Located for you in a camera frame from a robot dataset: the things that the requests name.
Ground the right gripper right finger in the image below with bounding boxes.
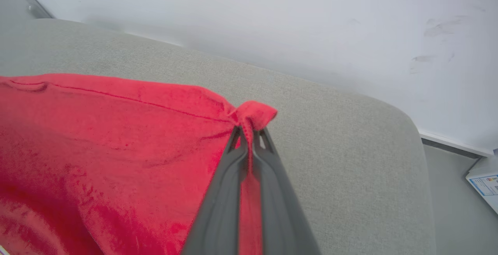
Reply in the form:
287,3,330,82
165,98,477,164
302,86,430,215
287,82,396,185
252,127,321,255

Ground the white box with label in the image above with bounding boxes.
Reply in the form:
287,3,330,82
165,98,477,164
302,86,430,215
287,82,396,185
465,155,498,215

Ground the red and white garment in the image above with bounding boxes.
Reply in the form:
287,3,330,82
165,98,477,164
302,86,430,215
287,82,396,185
0,73,279,255

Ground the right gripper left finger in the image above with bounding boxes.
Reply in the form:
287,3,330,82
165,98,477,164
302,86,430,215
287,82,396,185
181,126,249,255

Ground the white skirting board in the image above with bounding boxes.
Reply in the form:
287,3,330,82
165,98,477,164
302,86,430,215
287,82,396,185
418,130,495,158

